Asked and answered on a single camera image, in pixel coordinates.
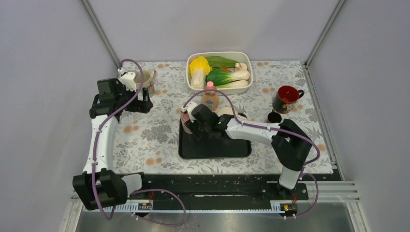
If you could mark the pink patterned mug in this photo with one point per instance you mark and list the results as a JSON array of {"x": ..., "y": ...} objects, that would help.
[{"x": 184, "y": 118}]

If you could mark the black rectangular tray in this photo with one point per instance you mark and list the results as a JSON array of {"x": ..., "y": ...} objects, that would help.
[{"x": 211, "y": 147}]

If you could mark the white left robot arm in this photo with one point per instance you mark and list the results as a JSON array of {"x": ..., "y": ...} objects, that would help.
[{"x": 98, "y": 186}]

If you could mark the floral patterned table mat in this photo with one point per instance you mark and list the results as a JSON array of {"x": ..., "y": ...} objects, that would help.
[{"x": 149, "y": 142}]

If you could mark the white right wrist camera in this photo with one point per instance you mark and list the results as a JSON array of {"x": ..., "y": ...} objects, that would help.
[{"x": 189, "y": 108}]

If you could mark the large cream mug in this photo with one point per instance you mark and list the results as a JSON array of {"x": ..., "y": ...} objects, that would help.
[{"x": 229, "y": 111}]

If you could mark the bok choy toy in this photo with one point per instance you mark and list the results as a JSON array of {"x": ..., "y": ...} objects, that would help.
[{"x": 221, "y": 77}]

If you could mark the green leaf vegetable toy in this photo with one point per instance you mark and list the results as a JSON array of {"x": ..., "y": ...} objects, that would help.
[{"x": 217, "y": 62}]

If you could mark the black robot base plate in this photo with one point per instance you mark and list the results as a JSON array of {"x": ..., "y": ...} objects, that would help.
[{"x": 217, "y": 192}]

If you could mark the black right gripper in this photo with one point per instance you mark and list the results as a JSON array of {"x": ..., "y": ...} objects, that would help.
[{"x": 193, "y": 126}]

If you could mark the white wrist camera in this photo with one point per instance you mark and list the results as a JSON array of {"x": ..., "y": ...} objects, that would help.
[
  {"x": 189, "y": 108},
  {"x": 127, "y": 78}
]

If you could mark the yellow napa cabbage toy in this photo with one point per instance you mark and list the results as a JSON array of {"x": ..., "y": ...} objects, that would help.
[{"x": 199, "y": 68}]

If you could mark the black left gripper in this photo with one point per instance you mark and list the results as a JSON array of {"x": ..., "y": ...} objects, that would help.
[{"x": 142, "y": 106}]

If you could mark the small brown mug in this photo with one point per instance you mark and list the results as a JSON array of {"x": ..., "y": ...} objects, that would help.
[{"x": 274, "y": 117}]

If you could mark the orange bottle with pink cap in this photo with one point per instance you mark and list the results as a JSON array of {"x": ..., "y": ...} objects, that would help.
[{"x": 210, "y": 98}]

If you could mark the cream seashell mug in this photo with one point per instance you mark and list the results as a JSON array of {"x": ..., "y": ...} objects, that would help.
[{"x": 148, "y": 81}]

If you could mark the black mug with orange flowers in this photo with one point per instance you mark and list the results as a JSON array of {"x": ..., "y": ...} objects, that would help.
[{"x": 285, "y": 99}]

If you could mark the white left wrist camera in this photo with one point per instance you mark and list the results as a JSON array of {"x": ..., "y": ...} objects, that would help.
[{"x": 127, "y": 78}]

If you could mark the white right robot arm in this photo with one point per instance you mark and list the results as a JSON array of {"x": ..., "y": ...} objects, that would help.
[{"x": 290, "y": 144}]

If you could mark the mushroom toy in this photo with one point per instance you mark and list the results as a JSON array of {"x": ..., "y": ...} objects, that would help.
[{"x": 240, "y": 67}]

